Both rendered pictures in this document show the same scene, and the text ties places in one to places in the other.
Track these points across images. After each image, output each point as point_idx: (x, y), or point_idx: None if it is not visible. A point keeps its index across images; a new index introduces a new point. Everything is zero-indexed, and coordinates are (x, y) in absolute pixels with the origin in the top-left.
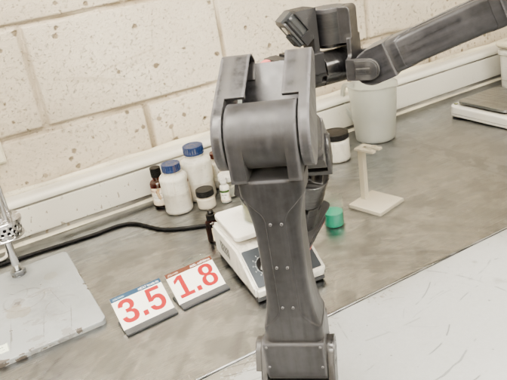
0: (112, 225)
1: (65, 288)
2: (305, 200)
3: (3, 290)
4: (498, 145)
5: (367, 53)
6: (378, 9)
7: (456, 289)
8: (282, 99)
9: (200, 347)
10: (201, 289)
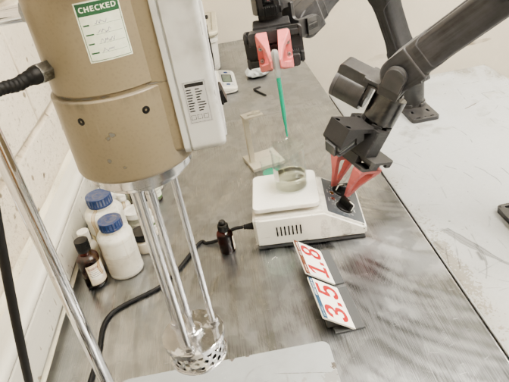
0: (101, 329)
1: (227, 380)
2: (399, 115)
3: None
4: (236, 103)
5: (307, 10)
6: None
7: (408, 155)
8: None
9: (412, 278)
10: (323, 264)
